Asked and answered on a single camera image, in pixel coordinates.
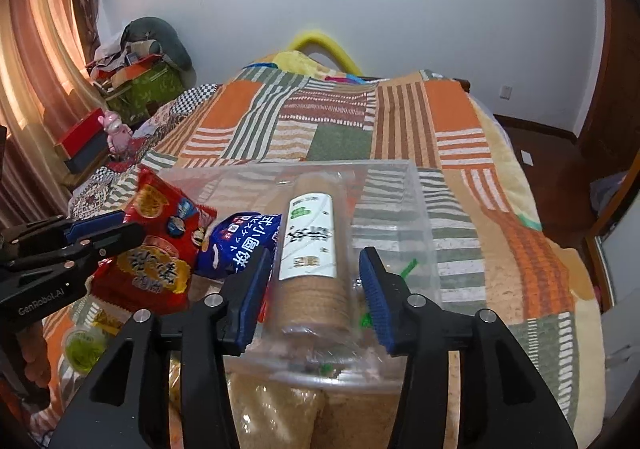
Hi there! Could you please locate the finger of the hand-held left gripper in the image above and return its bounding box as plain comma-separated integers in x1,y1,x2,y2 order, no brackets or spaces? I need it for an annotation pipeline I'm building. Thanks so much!
7,222,147,276
0,210,127,246

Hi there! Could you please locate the round cracker roll pack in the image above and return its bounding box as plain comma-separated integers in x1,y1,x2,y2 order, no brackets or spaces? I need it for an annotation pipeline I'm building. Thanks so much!
262,173,355,346

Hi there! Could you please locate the red snack bag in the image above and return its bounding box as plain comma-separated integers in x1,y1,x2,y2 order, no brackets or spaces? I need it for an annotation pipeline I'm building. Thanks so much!
121,167,219,266
89,235,195,316

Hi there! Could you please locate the clear plastic storage container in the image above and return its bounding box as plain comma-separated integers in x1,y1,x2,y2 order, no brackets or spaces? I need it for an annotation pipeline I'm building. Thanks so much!
160,159,445,387

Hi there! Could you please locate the clear cracker pack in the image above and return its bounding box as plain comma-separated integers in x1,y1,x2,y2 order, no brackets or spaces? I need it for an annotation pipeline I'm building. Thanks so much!
169,358,323,449

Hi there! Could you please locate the blue snack bag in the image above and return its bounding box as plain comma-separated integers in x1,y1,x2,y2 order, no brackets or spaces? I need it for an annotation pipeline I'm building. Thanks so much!
194,212,282,281

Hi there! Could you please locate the grey pillow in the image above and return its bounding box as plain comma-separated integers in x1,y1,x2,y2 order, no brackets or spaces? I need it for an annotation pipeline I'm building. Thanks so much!
121,17,195,74

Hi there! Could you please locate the red and black box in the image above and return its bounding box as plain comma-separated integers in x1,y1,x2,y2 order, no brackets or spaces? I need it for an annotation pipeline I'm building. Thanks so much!
53,108,110,176

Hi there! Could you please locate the yellow towel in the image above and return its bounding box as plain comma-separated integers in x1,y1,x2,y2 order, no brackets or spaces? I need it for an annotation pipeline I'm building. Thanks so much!
271,50,328,76

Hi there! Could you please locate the orange striped curtain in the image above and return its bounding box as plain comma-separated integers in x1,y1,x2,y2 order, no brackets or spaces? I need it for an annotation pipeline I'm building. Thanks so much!
0,0,110,230

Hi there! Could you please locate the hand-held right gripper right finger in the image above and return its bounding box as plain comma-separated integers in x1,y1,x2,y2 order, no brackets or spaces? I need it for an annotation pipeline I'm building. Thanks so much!
359,246,581,449

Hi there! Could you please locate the pink plush toy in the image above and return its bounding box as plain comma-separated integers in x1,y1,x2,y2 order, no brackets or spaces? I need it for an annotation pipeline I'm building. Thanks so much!
99,110,135,158

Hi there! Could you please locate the yellow foam tube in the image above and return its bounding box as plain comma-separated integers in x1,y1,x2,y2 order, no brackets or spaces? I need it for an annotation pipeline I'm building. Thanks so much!
286,28,365,78

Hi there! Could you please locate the green jelly cup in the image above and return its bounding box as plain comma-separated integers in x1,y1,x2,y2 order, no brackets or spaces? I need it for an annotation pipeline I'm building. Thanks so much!
64,325,110,376

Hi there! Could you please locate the wooden door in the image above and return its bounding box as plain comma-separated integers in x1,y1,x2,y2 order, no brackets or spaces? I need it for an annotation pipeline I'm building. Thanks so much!
574,0,640,152

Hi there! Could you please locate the patchwork striped blanket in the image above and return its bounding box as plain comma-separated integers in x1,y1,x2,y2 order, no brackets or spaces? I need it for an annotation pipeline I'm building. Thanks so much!
41,60,598,449

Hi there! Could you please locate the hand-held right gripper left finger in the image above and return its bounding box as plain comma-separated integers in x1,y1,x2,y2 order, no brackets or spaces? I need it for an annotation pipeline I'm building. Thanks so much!
47,246,274,449

